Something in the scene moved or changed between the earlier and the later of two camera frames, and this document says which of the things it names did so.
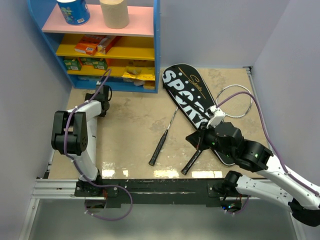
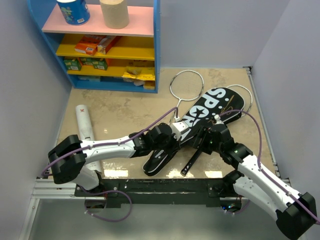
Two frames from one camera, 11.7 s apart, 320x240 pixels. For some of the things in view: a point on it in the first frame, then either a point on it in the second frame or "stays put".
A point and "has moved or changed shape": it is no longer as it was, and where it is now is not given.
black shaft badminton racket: x=161 y=140 has moved or changed shape
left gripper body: x=102 y=115 → x=169 y=144
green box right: x=102 y=64 stays put
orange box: x=88 y=44 stays put
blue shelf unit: x=127 y=59 stays put
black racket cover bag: x=192 y=94 → x=213 y=107
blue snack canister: x=76 y=12 stays put
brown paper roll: x=115 y=13 stays put
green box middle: x=87 y=61 stays put
